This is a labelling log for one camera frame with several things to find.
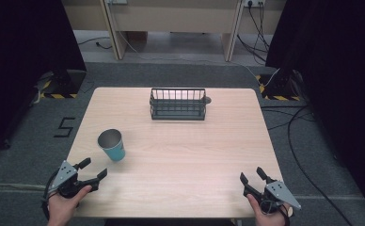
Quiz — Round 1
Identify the black wire rack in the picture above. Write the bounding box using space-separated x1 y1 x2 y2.
149 87 208 121

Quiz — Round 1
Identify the black stand base striped tape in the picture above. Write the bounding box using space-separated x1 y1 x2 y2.
255 68 301 103
39 69 87 100

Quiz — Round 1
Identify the white wall socket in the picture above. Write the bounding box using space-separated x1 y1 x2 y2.
243 0 266 8

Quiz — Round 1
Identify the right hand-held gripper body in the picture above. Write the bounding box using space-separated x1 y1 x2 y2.
243 180 303 216

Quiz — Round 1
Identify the black curtain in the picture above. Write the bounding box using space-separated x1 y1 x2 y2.
264 0 365 219
0 0 87 159

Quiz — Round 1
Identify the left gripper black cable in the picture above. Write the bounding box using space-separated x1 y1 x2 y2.
40 169 62 221

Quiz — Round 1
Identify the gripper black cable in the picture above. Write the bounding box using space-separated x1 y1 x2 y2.
259 199 292 226
40 169 62 221

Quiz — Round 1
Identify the teal cup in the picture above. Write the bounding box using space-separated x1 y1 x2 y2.
97 128 127 163

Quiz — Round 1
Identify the long black floor cable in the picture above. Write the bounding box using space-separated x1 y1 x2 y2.
286 105 356 226

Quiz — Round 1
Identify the person's left hand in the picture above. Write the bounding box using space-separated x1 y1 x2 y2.
46 185 93 226

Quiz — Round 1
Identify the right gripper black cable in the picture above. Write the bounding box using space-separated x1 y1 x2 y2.
259 199 292 226

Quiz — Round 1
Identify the bundle of black cables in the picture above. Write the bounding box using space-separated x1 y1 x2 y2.
236 0 271 65

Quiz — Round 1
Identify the beige desk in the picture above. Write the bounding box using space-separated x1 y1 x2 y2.
61 0 287 63

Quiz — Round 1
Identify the short black cable with plug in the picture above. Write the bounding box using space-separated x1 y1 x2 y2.
76 36 113 51

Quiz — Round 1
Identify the person's right hand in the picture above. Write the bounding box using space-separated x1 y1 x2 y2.
246 193 294 226

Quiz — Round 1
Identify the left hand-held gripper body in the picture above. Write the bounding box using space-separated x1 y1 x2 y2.
47 159 101 200

